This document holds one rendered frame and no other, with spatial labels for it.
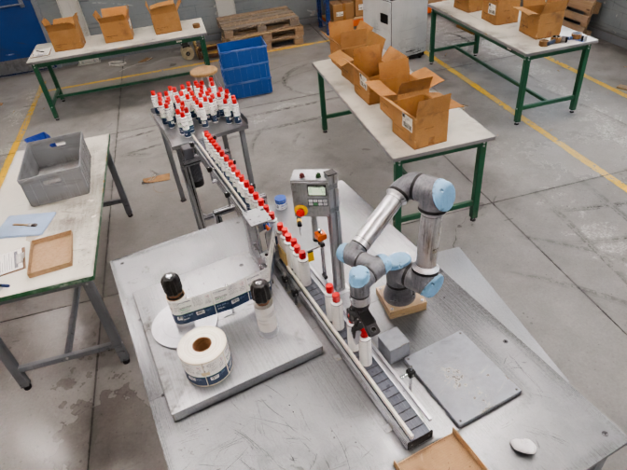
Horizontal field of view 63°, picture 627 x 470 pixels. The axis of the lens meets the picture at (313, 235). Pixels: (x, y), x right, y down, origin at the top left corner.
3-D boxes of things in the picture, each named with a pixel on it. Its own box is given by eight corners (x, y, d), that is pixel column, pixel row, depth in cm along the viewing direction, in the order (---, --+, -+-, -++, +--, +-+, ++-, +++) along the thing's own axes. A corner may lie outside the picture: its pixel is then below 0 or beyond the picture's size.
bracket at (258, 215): (242, 214, 259) (241, 212, 259) (261, 207, 263) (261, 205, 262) (251, 228, 249) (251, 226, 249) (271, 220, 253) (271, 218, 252)
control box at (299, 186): (298, 204, 235) (293, 169, 223) (335, 204, 232) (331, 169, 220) (294, 217, 227) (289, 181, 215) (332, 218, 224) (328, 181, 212)
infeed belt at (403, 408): (248, 221, 305) (247, 215, 302) (261, 216, 307) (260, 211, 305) (411, 448, 184) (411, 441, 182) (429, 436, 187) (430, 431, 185)
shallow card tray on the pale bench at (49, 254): (33, 244, 313) (30, 240, 311) (73, 233, 318) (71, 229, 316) (29, 279, 287) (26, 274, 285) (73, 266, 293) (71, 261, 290)
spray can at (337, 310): (330, 325, 229) (327, 293, 216) (341, 321, 230) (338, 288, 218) (336, 333, 225) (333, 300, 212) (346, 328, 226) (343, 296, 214)
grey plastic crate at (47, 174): (38, 168, 392) (26, 143, 379) (91, 156, 400) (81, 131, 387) (30, 208, 347) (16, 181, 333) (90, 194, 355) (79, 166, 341)
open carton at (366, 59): (342, 92, 459) (340, 50, 436) (389, 82, 468) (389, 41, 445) (358, 108, 430) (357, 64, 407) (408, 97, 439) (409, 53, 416)
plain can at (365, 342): (356, 360, 212) (355, 327, 200) (368, 355, 214) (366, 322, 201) (363, 369, 208) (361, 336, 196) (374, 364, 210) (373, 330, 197)
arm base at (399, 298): (378, 290, 245) (376, 275, 239) (406, 280, 248) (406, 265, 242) (392, 311, 233) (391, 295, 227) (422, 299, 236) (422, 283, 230)
